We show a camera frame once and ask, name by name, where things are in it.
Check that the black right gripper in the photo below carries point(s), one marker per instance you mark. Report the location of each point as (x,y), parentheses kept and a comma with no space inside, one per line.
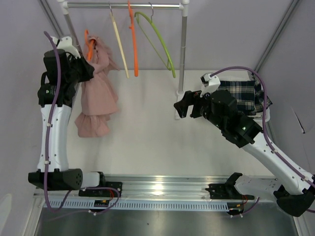
(190,98)

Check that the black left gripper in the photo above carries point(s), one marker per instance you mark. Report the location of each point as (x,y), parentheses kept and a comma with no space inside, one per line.
(88,69)

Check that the orange hanger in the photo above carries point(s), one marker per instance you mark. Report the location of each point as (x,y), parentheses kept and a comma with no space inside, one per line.
(90,43)
(134,41)

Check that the pink skirt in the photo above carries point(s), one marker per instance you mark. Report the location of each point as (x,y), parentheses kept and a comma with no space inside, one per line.
(98,97)

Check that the navy plaid skirt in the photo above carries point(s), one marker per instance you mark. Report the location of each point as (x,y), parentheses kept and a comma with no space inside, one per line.
(249,95)

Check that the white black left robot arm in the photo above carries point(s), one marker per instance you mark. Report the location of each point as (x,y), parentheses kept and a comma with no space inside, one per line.
(55,97)

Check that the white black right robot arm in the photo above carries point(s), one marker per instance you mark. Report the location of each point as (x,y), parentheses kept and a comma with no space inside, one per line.
(292,188)

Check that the green hanger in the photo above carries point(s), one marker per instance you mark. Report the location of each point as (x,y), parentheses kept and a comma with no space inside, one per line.
(168,63)

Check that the cream wooden hanger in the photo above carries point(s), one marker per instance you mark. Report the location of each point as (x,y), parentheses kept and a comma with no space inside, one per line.
(118,41)

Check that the silver white clothes rack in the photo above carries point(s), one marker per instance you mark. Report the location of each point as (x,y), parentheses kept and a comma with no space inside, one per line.
(152,92)

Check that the white laundry basket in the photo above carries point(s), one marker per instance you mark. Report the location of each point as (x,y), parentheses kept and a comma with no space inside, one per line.
(259,116)

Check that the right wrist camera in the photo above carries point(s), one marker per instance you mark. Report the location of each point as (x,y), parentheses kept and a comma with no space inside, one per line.
(209,84)

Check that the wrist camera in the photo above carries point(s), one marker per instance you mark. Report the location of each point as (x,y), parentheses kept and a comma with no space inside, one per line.
(66,44)
(209,84)

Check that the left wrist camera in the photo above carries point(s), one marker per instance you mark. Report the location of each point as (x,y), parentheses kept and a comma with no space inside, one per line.
(66,44)

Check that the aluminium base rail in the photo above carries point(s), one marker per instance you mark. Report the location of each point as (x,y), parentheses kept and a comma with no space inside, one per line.
(164,188)

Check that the white slotted cable duct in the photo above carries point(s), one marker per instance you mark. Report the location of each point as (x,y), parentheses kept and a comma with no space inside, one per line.
(151,205)

